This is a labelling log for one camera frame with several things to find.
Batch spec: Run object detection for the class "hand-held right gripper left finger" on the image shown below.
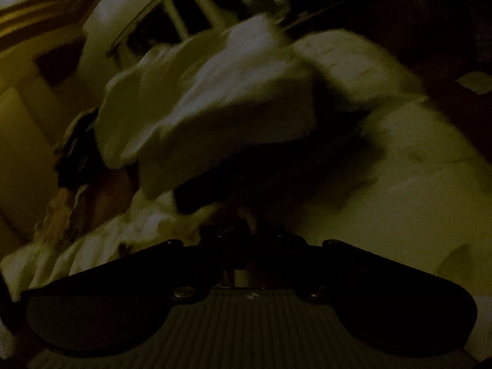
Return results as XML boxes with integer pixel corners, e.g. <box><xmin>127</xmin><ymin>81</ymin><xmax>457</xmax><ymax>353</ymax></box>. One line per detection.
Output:
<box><xmin>22</xmin><ymin>234</ymin><xmax>247</xmax><ymax>303</ymax></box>

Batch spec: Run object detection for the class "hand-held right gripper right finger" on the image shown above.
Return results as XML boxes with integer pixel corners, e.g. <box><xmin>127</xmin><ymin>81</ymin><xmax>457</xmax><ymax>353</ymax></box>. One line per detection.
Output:
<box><xmin>246</xmin><ymin>234</ymin><xmax>473</xmax><ymax>303</ymax></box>

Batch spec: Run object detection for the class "patterned clothes pile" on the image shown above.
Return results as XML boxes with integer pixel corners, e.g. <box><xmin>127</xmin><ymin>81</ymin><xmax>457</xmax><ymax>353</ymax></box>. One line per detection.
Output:
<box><xmin>34</xmin><ymin>107</ymin><xmax>133</xmax><ymax>241</ymax></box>

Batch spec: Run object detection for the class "white blanket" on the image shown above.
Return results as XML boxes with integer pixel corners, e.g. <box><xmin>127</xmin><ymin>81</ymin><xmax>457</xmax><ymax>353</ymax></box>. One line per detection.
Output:
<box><xmin>0</xmin><ymin>29</ymin><xmax>492</xmax><ymax>308</ymax></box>

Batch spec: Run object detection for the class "white folded cloth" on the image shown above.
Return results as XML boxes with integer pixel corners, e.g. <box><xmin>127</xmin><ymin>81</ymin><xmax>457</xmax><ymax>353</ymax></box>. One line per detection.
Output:
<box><xmin>94</xmin><ymin>14</ymin><xmax>321</xmax><ymax>200</ymax></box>

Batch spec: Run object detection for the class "white window frame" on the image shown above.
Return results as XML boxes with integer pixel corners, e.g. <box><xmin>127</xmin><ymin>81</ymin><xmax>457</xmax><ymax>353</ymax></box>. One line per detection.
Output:
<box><xmin>108</xmin><ymin>0</ymin><xmax>235</xmax><ymax>60</ymax></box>

